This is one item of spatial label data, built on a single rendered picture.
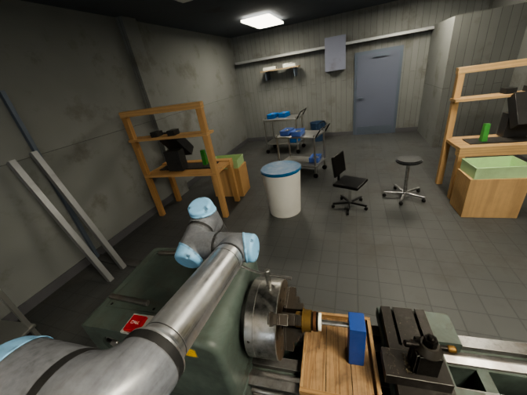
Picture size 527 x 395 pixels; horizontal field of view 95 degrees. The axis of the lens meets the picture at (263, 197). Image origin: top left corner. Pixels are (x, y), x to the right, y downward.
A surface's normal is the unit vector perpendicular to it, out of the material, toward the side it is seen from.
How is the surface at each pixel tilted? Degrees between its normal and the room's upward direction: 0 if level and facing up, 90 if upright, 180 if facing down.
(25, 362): 10
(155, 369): 53
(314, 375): 0
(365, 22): 90
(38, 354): 20
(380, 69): 90
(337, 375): 0
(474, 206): 90
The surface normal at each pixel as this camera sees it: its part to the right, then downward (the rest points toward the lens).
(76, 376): 0.04, -0.91
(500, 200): -0.26, 0.47
